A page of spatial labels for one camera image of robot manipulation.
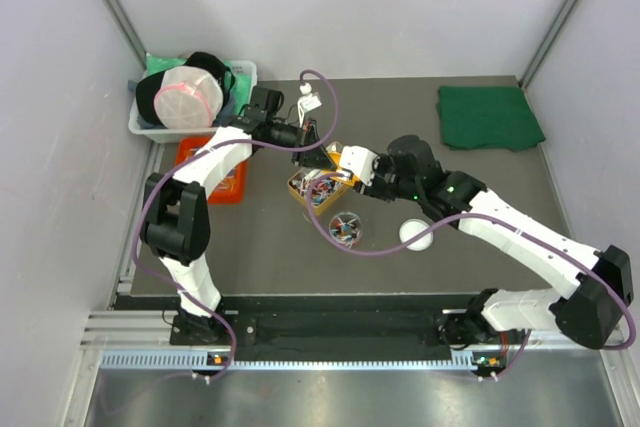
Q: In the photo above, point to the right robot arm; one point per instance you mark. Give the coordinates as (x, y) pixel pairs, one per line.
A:
(589, 290)

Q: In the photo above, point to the white mesh laundry bag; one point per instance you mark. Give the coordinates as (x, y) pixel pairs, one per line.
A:
(189, 98)

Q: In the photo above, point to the clear plastic cup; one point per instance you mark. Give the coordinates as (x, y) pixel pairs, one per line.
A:
(346, 228)

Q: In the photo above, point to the yellow plastic scoop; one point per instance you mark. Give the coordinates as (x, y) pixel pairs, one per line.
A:
(339, 173)

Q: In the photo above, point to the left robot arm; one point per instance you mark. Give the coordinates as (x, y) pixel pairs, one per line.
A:
(177, 228)

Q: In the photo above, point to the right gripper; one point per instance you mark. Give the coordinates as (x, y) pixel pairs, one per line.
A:
(373, 189)

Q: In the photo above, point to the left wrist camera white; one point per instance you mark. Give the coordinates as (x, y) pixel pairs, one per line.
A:
(309, 102)

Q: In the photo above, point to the dark green folded cloth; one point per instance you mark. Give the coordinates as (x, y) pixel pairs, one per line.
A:
(487, 117)

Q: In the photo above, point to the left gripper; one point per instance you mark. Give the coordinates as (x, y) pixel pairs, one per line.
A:
(315, 158)

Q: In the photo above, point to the black cap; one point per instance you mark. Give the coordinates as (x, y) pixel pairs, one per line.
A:
(147, 89)

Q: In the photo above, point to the orange candy tray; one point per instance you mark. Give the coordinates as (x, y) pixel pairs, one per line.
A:
(231, 189)

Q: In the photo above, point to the white cable duct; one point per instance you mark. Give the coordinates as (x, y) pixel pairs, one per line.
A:
(202, 360)

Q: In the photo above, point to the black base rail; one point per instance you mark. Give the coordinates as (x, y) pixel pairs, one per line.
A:
(328, 327)

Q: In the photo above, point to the white plastic basket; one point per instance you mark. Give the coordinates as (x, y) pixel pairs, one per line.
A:
(138, 126)

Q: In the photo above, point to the green patterned cloth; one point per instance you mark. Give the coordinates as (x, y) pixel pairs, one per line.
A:
(160, 64)

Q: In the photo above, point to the white round lid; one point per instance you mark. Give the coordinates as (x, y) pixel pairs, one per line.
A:
(416, 235)

